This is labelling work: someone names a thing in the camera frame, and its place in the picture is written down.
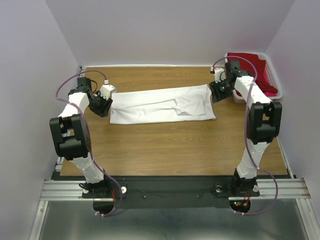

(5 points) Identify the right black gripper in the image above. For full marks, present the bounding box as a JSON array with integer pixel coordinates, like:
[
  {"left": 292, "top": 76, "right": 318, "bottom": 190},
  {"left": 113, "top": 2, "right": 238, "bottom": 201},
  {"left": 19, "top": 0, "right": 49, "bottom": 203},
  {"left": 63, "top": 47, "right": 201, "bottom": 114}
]
[{"left": 208, "top": 78, "right": 233, "bottom": 104}]

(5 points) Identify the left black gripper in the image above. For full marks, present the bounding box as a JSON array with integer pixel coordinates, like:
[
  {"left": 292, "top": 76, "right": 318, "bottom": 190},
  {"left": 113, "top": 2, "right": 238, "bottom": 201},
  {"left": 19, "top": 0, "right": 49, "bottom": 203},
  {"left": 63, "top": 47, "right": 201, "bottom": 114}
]
[{"left": 88, "top": 90, "right": 114, "bottom": 118}]

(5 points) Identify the white t shirt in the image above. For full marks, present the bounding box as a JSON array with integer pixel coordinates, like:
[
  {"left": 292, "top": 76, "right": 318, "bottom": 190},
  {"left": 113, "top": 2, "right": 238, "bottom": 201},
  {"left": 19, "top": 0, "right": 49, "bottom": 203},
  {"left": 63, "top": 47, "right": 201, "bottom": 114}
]
[{"left": 110, "top": 84, "right": 216, "bottom": 125}]

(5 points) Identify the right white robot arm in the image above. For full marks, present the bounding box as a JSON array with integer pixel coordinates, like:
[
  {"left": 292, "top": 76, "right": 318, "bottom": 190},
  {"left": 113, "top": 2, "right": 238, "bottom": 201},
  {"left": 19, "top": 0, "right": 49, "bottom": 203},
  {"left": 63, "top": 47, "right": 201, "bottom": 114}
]
[{"left": 209, "top": 56, "right": 283, "bottom": 197}]

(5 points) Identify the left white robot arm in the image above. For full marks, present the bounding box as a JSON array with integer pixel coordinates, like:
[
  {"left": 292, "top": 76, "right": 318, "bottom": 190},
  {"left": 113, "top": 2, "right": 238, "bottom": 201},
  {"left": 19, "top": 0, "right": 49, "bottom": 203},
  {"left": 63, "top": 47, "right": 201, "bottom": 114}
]
[{"left": 49, "top": 77, "right": 116, "bottom": 198}]

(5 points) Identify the white plastic basket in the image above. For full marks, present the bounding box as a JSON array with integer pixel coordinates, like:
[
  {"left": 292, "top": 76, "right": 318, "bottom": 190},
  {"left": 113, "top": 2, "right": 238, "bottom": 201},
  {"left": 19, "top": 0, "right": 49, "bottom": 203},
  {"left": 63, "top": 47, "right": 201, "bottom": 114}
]
[{"left": 232, "top": 51, "right": 283, "bottom": 104}]

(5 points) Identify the red t shirt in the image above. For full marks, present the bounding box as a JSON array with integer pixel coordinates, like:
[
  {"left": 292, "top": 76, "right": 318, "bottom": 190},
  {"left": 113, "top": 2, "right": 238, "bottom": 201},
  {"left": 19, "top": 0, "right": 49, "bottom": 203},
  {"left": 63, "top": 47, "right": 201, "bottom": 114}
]
[{"left": 227, "top": 52, "right": 266, "bottom": 88}]

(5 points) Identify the pink t shirt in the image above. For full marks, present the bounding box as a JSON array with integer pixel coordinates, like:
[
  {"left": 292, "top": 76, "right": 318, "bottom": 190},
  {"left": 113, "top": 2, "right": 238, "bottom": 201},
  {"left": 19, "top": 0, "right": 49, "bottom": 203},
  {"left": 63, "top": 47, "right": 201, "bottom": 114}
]
[{"left": 259, "top": 70, "right": 278, "bottom": 97}]

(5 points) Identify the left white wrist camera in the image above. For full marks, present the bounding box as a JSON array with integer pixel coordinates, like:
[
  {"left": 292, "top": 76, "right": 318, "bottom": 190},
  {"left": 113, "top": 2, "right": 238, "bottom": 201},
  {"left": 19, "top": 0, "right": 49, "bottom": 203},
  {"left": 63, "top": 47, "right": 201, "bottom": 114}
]
[{"left": 99, "top": 84, "right": 117, "bottom": 100}]

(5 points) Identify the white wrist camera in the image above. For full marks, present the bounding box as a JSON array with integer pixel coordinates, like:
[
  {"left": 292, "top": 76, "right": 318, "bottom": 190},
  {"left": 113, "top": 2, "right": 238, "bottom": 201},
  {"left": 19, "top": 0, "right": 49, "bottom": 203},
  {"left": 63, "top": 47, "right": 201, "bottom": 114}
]
[
  {"left": 214, "top": 67, "right": 226, "bottom": 83},
  {"left": 99, "top": 84, "right": 117, "bottom": 100}
]

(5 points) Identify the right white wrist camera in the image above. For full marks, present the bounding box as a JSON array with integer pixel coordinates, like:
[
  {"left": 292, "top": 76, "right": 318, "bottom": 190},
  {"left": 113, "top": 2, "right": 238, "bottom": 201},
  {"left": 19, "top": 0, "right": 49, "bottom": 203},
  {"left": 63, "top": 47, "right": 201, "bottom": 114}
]
[{"left": 214, "top": 67, "right": 226, "bottom": 83}]

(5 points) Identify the aluminium left rail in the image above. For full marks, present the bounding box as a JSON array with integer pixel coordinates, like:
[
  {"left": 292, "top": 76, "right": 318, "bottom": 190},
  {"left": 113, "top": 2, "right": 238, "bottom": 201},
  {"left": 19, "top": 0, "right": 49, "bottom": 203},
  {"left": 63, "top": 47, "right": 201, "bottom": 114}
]
[{"left": 55, "top": 66, "right": 87, "bottom": 172}]

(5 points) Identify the aluminium rail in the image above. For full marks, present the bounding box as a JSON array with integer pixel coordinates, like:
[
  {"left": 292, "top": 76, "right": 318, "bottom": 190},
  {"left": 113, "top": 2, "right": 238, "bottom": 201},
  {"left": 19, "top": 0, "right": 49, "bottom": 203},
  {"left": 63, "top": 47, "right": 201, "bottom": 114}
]
[
  {"left": 277, "top": 138, "right": 296, "bottom": 179},
  {"left": 40, "top": 178, "right": 311, "bottom": 201},
  {"left": 55, "top": 66, "right": 87, "bottom": 172}
]

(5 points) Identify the aluminium right rail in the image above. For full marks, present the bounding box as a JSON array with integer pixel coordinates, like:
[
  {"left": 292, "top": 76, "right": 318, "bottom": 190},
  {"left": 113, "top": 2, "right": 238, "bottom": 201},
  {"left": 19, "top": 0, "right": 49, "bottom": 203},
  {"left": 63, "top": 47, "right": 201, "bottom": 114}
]
[{"left": 277, "top": 138, "right": 296, "bottom": 179}]

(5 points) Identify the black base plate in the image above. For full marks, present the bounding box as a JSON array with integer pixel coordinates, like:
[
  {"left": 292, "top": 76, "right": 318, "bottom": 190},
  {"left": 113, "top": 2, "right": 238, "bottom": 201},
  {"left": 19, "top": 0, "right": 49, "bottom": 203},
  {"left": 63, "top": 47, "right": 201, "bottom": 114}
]
[{"left": 51, "top": 175, "right": 261, "bottom": 210}]

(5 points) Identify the aluminium front rail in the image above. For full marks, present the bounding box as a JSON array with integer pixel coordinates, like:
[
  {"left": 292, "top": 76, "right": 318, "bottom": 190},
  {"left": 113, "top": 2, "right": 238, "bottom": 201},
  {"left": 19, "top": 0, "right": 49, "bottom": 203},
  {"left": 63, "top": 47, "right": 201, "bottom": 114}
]
[{"left": 40, "top": 178, "right": 311, "bottom": 201}]

